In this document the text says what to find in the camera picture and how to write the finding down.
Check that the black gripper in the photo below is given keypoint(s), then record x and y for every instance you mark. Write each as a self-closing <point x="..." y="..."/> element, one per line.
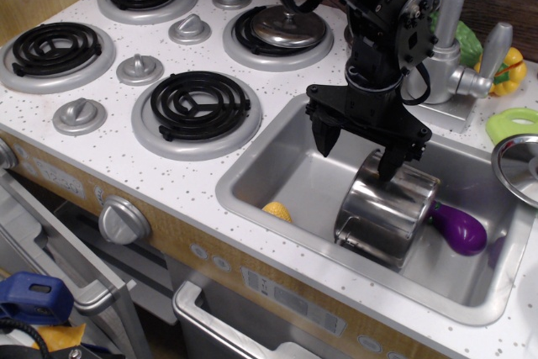
<point x="376" y="116"/>

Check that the stainless steel pot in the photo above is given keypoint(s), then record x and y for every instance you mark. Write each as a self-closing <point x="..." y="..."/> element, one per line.
<point x="381" y="219"/>

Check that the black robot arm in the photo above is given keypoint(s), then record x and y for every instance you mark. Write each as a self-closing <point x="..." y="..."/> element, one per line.
<point x="390" y="39"/>

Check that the silver metal sink basin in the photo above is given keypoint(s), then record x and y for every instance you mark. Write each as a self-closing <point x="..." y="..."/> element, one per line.
<point x="284" y="165"/>

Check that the silver pot lid on burner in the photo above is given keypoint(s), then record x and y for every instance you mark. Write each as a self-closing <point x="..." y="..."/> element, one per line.
<point x="277" y="26"/>

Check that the yellow toy corn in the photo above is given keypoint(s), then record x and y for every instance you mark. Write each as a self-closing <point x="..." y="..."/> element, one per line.
<point x="278" y="210"/>

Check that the silver toy faucet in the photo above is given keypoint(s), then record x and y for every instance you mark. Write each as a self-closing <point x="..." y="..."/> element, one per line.
<point x="455" y="88"/>

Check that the purple toy eggplant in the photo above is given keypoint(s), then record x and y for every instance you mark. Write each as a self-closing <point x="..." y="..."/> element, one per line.
<point x="464" y="234"/>

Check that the green toy vegetable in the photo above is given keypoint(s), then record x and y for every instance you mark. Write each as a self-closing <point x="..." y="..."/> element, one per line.
<point x="471" y="48"/>

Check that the silver lid at right edge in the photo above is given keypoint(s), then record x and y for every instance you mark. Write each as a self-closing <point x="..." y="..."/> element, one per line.
<point x="514" y="163"/>

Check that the back right black burner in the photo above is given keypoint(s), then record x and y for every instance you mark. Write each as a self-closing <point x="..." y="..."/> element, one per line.
<point x="241" y="45"/>

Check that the front centre black burner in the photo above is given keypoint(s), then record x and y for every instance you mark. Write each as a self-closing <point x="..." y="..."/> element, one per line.
<point x="196" y="116"/>

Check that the yellow toy bell pepper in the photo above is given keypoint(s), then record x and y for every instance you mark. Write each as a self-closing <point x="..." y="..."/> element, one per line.
<point x="510" y="75"/>

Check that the silver stove knob middle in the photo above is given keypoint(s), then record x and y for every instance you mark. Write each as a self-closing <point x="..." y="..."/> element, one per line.
<point x="191" y="30"/>

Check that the silver stove knob left-centre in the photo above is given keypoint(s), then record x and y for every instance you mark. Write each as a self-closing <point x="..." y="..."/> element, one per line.
<point x="139" y="70"/>

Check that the silver oven dial knob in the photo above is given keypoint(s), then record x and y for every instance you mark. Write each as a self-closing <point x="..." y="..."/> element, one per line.
<point x="121" y="223"/>

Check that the silver stove knob front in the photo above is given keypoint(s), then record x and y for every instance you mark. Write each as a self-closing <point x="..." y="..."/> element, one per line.
<point x="79" y="117"/>

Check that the far left black burner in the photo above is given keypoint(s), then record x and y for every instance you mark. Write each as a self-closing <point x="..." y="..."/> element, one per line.
<point x="56" y="57"/>

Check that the silver edge dial knob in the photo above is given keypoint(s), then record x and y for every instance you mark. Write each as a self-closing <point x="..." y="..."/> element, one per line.
<point x="8" y="159"/>

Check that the yellow cloth piece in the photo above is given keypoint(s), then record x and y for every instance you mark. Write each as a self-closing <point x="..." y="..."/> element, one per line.
<point x="58" y="337"/>

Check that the blue clamp tool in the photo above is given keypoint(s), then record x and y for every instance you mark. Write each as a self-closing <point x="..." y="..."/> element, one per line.
<point x="35" y="299"/>

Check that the silver dishwasher door handle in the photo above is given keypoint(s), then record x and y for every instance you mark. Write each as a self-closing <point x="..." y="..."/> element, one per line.
<point x="209" y="337"/>

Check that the silver oven door handle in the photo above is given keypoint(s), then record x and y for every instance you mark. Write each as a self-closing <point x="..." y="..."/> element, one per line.
<point x="98" y="296"/>

